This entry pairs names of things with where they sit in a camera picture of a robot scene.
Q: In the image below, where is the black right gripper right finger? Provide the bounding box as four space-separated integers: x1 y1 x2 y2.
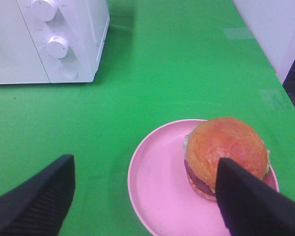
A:
215 158 295 236

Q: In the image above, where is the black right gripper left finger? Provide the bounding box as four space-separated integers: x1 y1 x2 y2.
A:
0 154 75 236

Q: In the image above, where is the burger with lettuce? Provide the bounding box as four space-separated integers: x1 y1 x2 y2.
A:
184 117 270 201

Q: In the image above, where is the pink round plate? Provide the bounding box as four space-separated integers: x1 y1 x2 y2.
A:
127 119 279 236

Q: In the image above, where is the round white door button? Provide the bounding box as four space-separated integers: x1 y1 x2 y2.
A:
59 65 78 80

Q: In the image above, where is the white microwave door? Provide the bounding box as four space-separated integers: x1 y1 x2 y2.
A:
0 0 50 84

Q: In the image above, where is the lower white microwave knob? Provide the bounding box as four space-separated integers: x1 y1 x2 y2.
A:
46 36 69 59

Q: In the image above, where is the white microwave knob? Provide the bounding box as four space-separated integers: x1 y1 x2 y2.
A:
30 0 58 22
46 36 69 59

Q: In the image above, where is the white microwave oven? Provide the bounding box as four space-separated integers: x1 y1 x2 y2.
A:
0 0 111 85

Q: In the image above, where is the upper white microwave knob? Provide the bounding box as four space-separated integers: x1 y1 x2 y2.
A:
30 0 58 22

